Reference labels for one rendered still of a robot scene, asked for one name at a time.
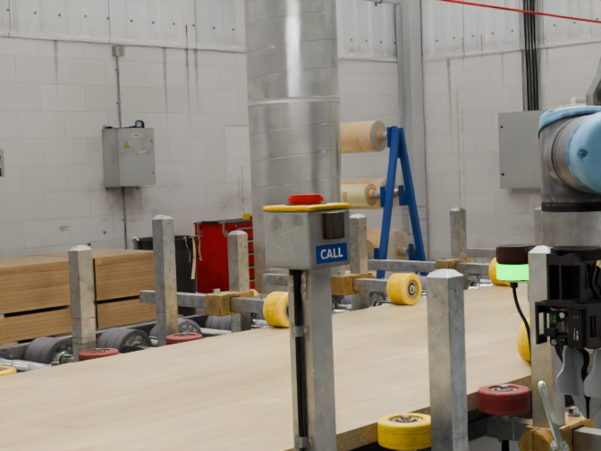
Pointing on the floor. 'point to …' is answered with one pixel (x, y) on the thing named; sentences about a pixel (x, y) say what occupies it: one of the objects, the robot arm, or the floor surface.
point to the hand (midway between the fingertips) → (591, 406)
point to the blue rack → (395, 136)
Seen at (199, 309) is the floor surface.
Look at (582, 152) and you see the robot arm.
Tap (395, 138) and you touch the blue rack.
